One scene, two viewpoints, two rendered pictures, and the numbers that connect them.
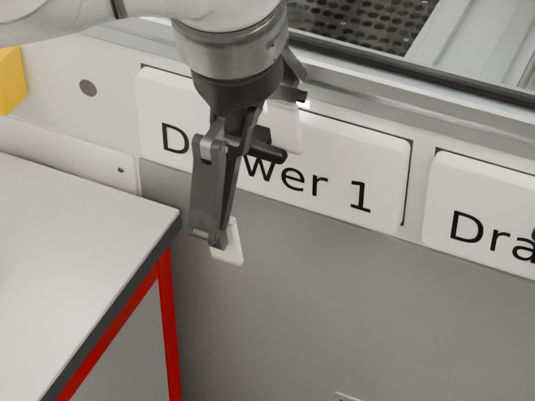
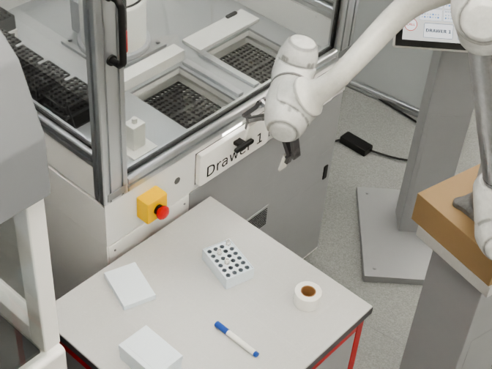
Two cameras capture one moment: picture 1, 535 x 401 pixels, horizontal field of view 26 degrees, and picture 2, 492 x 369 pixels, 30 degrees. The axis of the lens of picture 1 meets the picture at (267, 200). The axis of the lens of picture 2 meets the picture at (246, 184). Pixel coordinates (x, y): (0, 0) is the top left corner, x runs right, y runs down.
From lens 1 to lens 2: 217 cm
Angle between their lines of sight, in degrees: 54
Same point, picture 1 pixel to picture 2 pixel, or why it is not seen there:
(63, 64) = (170, 179)
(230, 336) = not seen: hidden behind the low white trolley
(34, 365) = (270, 244)
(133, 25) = (195, 141)
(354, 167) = (258, 129)
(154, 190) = (194, 200)
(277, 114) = (250, 127)
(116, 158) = (183, 200)
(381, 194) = (264, 132)
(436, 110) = not seen: hidden behind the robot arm
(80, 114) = (173, 194)
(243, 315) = not seen: hidden behind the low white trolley
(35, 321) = (250, 241)
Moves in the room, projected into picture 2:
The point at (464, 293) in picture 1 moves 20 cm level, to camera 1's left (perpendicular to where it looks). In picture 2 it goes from (277, 146) to (258, 187)
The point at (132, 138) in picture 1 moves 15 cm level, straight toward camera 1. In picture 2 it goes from (189, 186) to (242, 194)
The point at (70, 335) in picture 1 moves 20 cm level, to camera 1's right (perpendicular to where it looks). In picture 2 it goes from (260, 234) to (280, 188)
